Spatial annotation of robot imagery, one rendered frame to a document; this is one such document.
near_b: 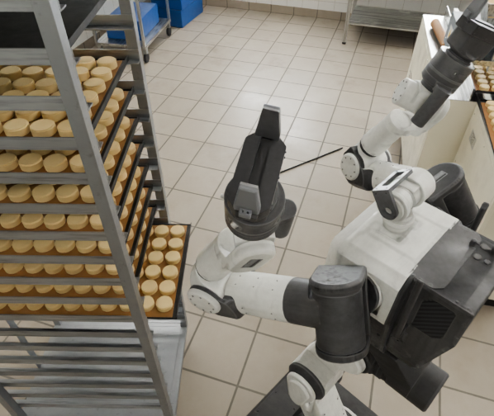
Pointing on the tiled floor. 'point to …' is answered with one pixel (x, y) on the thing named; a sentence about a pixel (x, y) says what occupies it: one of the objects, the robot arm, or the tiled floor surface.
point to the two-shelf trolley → (140, 34)
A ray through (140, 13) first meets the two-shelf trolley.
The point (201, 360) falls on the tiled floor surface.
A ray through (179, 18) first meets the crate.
